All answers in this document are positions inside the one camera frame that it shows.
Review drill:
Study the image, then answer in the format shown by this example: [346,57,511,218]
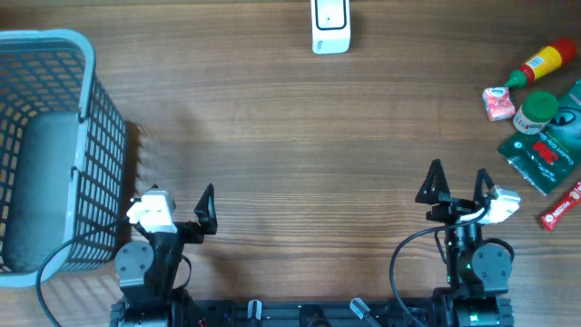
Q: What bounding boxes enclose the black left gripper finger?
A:
[194,183,217,223]
[130,184,159,203]

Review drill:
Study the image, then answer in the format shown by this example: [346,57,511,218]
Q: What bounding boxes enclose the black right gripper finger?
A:
[415,159,450,203]
[473,168,495,204]

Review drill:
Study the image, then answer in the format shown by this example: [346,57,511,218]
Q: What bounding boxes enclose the green glove package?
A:
[497,82,580,195]

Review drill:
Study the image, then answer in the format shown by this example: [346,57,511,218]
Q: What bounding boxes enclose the red white small box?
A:
[482,87,517,122]

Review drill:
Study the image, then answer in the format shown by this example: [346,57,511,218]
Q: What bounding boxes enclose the red coffee stick sachet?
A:
[541,182,581,232]

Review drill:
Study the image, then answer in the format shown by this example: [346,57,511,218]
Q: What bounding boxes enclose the green lid jar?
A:
[513,91,559,134]

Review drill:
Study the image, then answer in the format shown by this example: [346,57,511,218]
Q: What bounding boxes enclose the red sauce bottle green cap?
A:
[504,38,577,88]

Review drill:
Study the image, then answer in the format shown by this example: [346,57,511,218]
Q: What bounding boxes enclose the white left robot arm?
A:
[110,184,218,327]

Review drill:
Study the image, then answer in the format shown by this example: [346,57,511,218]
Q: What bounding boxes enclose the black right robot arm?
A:
[415,159,521,327]

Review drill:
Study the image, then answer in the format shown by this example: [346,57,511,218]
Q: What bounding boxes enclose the white barcode scanner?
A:
[310,0,351,55]

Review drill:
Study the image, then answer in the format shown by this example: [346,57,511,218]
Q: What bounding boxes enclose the grey plastic basket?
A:
[1,29,127,288]

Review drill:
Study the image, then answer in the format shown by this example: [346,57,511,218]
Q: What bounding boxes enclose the black right camera cable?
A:
[389,206,489,327]

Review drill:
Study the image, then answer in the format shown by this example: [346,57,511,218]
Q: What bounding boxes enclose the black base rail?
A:
[109,297,515,327]

